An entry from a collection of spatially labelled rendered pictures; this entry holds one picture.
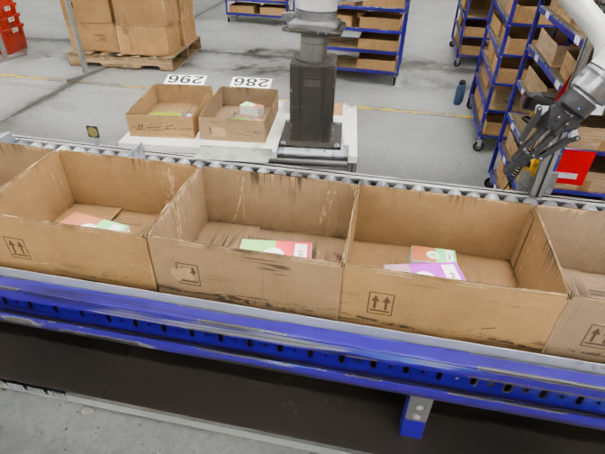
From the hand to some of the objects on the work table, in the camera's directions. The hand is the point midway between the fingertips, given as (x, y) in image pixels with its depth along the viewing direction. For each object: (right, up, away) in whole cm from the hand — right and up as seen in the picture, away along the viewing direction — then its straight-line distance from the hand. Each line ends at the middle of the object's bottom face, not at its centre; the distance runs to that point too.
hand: (515, 163), depth 112 cm
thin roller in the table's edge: (-50, +13, +71) cm, 88 cm away
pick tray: (-81, +31, +92) cm, 127 cm away
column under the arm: (-50, +24, +84) cm, 100 cm away
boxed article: (-78, +37, +100) cm, 132 cm away
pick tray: (-112, +33, +94) cm, 150 cm away
